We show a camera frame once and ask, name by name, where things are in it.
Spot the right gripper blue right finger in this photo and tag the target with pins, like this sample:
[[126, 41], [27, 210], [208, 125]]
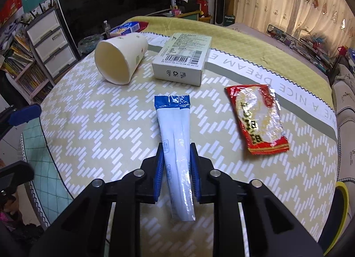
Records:
[[194, 164]]

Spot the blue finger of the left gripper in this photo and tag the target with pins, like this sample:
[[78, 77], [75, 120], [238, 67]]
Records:
[[25, 115]]

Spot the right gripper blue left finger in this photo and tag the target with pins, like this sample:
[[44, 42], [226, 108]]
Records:
[[159, 170]]

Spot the blue white sachet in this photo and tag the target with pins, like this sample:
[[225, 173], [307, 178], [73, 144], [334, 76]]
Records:
[[173, 113]]

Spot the red snack wrapper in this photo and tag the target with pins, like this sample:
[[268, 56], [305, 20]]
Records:
[[258, 117]]

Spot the pale green carton box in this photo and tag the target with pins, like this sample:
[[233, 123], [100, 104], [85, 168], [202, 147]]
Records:
[[182, 58]]

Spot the white paper cup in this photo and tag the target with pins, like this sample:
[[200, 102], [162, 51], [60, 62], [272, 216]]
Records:
[[118, 58]]

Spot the yellow rimmed black trash bin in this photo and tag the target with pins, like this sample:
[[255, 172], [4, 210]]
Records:
[[336, 219]]

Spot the clear water bottle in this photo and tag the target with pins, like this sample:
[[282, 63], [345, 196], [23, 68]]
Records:
[[107, 29]]

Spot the red blue snack pack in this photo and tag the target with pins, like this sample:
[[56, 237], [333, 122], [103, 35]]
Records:
[[127, 28]]

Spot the low glass shelf with books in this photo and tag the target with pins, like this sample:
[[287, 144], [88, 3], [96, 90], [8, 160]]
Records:
[[302, 47]]

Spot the beige sectional sofa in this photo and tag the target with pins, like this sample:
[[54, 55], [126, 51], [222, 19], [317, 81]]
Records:
[[343, 100]]

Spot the black tower fan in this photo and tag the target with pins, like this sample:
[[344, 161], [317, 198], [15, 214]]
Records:
[[219, 12]]

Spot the beige window curtains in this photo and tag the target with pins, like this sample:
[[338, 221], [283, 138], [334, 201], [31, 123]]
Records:
[[332, 21]]

